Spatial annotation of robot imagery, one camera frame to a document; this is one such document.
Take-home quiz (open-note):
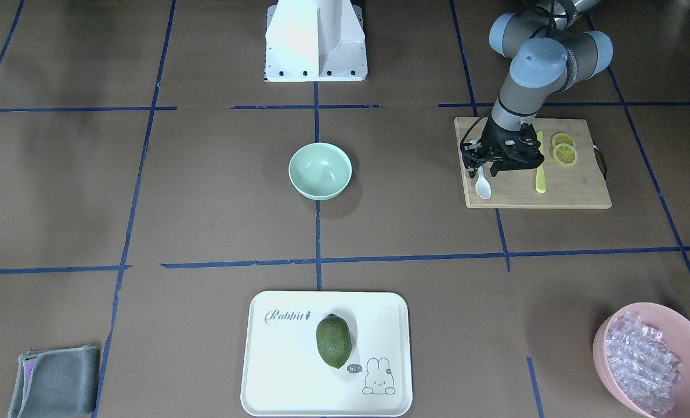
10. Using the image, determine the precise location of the grey folded cloth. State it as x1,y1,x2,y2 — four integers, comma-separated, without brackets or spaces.
7,345,100,417

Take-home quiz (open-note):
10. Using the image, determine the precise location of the clear ice cubes pile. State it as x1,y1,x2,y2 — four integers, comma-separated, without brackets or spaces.
604,311,682,416

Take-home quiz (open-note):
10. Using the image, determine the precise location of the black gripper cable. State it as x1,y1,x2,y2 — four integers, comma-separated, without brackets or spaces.
460,104,496,153

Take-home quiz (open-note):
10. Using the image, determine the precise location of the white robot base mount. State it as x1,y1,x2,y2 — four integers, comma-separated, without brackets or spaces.
263,1,369,82

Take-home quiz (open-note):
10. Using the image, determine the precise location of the green avocado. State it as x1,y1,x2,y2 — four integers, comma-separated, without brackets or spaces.
316,313,352,369

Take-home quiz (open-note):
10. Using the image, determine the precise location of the upper lemon slice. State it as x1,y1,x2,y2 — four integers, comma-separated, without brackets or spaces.
551,132,576,147

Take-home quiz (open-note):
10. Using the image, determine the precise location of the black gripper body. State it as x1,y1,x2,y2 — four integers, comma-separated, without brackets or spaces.
480,119,543,171

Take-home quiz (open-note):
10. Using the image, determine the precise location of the mint green bowl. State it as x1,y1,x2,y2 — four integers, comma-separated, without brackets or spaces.
287,142,353,201

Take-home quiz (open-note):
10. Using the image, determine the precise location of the metal board handle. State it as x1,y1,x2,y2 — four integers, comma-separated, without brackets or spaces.
593,143,608,182

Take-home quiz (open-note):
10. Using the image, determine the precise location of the bamboo cutting board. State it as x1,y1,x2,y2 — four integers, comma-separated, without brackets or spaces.
458,118,612,209

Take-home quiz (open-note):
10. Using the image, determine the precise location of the yellow plastic knife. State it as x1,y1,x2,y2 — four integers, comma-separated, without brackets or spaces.
534,131,547,194

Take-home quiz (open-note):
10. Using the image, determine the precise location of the cream rabbit tray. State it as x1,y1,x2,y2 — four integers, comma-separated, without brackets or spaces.
240,291,413,417

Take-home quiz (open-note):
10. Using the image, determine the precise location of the lower lemon slice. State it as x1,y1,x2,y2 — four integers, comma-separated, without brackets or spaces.
551,143,579,167

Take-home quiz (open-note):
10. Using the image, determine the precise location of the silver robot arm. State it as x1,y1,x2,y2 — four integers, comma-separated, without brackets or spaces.
459,1,613,178

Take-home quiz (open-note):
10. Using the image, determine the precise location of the pink bowl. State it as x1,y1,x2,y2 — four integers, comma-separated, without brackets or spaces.
592,302,690,417

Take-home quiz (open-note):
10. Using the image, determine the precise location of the white plastic spoon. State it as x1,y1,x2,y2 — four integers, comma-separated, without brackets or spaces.
472,163,492,200

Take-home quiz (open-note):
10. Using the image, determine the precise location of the lemon slice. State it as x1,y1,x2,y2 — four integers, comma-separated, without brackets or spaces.
551,132,576,147
551,143,579,167

